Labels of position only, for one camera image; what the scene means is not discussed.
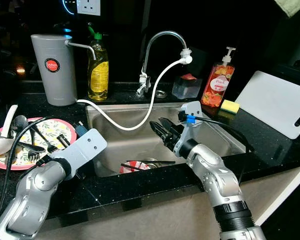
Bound black spoon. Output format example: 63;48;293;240
11;115;46;151

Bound floral plate with pink rim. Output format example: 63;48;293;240
0;117;77;172

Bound white cutting board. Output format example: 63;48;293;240
234;70;300;140

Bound chrome gooseneck faucet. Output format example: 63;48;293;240
136;31;188;97

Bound green cloth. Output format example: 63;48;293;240
274;0;300;18

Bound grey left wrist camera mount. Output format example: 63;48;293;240
54;128;108;173

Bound black fork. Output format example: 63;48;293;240
25;142;53;165

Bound blue glowing ring light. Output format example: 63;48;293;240
61;0;76;16

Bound yellow dish liquid bottle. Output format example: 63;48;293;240
87;26;110;102

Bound white faucet diverter adapter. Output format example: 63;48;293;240
179;48;193;66

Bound yellow sponge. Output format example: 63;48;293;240
220;99;241;115

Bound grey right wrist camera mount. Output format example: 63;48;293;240
173;101;204;157

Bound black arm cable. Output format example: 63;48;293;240
0;116;58;231
179;112;256;183

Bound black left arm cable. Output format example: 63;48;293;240
0;116;58;231

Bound white flexible hose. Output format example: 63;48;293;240
76;59;187;132

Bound grey water filter canister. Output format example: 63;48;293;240
30;34;97;107

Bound white wall socket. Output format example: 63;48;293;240
76;0;101;16

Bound orange hand soap pump bottle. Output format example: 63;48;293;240
200;47;237;109

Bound stainless steel sink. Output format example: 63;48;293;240
85;101;249;179

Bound white ladle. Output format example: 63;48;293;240
0;104;19;156

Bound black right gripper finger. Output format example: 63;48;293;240
149;121;169;147
159;117;179;135

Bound red and white bowl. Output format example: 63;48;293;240
119;160;151;175

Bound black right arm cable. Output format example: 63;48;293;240
179;112;256;183

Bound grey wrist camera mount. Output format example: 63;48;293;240
173;101;204;157
54;128;108;173

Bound clear container with red sponge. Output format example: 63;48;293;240
171;73;203;100

